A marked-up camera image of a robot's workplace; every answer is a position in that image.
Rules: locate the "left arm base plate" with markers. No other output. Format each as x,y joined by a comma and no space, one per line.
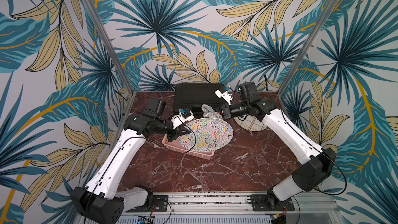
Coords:
157,204

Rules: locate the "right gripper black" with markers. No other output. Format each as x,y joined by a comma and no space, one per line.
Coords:
225,110

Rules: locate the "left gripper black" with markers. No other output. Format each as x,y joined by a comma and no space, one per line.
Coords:
178,131

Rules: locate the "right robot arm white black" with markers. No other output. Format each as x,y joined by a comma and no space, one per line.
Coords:
316,163

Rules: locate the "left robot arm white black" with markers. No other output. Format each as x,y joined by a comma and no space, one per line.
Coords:
99,200

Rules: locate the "aluminium front rail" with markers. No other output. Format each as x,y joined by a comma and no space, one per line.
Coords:
232,208

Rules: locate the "right aluminium corner post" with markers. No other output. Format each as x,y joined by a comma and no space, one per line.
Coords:
324,15

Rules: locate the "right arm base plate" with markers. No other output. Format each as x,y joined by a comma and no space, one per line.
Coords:
267,203

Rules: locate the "pink perforated plastic basket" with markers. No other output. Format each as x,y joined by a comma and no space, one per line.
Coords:
176,146

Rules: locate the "aluminium corner post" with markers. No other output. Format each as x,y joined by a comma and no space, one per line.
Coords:
93,13
324,15

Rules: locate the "grey dish cloth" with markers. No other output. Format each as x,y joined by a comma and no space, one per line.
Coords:
209,112

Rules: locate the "left aluminium corner post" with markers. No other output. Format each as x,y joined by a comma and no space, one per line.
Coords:
93,13

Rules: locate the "white plate colourful squiggle pattern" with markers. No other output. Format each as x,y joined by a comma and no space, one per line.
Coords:
207,134

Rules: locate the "white plate coloured plaid lines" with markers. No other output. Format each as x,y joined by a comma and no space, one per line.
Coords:
252,124

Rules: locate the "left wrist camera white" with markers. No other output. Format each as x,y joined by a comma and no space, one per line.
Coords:
184,115

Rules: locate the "black plastic tool case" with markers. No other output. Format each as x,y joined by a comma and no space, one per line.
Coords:
193,96

